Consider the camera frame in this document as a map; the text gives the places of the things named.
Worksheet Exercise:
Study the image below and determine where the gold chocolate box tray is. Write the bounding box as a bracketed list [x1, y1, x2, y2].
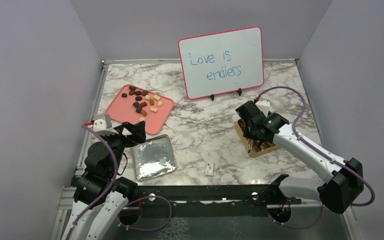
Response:
[235, 119, 280, 158]

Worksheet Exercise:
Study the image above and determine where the pink plastic tray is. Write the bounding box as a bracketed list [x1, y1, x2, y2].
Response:
[105, 84, 175, 135]

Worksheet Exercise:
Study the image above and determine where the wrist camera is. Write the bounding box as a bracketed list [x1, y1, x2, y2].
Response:
[255, 98, 271, 117]
[90, 114, 118, 136]

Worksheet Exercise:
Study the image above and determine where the white chocolate square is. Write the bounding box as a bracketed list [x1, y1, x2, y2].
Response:
[153, 95, 161, 101]

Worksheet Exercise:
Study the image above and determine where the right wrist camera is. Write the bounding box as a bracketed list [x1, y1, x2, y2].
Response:
[255, 98, 271, 117]

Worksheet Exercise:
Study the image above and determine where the silver tin lid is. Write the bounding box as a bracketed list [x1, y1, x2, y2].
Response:
[130, 134, 177, 182]

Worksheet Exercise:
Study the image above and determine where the pink framed whiteboard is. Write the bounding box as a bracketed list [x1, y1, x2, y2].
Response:
[177, 26, 265, 100]

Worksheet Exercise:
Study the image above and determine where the black metal base rail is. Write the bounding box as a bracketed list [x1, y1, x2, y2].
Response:
[119, 184, 301, 218]

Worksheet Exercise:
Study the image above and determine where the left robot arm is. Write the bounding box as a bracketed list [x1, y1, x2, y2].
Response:
[61, 120, 146, 240]

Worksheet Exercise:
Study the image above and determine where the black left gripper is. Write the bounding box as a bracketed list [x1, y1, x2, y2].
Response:
[100, 120, 146, 176]

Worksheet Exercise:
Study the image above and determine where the small white red card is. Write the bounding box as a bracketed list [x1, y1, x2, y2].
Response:
[205, 162, 215, 176]

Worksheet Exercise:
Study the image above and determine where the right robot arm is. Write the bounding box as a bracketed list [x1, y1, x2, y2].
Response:
[235, 100, 364, 214]

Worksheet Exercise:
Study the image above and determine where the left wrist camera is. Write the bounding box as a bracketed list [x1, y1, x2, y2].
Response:
[90, 114, 118, 136]

